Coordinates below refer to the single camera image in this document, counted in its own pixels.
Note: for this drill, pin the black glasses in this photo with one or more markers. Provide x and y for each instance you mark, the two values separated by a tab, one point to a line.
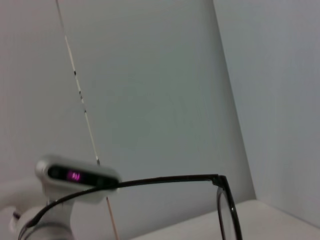
222	181

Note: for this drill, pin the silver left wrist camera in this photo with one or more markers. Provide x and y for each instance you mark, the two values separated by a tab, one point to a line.
75	176

